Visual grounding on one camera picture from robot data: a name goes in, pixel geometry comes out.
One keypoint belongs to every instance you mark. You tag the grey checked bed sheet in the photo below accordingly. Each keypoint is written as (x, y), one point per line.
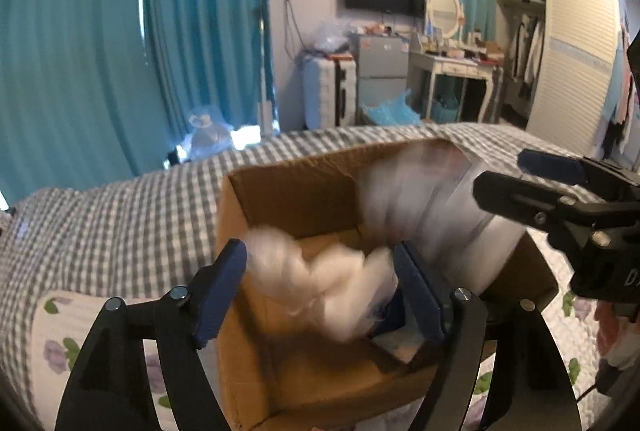
(125, 231)

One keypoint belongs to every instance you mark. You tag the wide teal curtain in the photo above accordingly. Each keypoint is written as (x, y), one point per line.
(65, 61)

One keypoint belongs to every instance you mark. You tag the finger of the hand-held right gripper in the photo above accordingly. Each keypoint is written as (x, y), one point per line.
(552, 166)
(515, 198)

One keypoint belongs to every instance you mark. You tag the blue plastic bag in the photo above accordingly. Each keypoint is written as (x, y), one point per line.
(392, 113)

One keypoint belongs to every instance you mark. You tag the white dressing table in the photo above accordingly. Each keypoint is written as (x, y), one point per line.
(450, 67)

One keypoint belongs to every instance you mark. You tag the pink cloth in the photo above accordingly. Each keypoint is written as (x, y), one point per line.
(617, 336)

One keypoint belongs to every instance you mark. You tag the white pole stand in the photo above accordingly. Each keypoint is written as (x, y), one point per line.
(265, 81)

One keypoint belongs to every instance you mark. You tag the hanging clothes in wardrobe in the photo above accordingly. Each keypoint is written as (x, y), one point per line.
(527, 51)

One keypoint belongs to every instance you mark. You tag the teal basket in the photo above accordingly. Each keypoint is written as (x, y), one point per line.
(445, 111)

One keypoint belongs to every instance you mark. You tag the white floral quilt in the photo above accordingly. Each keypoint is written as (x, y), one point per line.
(55, 361)

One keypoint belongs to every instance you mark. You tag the white wardrobe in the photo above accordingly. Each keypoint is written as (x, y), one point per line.
(575, 56)

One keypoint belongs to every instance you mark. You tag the clothes hanging on wardrobe side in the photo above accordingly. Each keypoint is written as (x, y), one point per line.
(622, 101)

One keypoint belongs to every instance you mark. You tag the white fluffy plush toy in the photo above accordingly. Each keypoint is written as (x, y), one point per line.
(325, 281)

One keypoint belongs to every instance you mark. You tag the small grey fridge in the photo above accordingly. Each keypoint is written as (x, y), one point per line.
(382, 61)

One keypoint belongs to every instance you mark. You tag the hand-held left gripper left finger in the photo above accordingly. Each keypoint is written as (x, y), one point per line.
(220, 291)

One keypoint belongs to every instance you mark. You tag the large clear plastic bag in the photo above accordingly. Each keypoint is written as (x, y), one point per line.
(207, 136)

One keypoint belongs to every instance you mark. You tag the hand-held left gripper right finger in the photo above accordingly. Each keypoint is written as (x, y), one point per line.
(417, 291)

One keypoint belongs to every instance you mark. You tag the white oval mirror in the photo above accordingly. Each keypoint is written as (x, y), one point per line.
(444, 8)

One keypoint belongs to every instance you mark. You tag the brown cardboard box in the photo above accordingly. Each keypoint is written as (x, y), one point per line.
(300, 361)

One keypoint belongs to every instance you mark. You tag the white suitcase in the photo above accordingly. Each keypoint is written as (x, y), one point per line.
(322, 93)

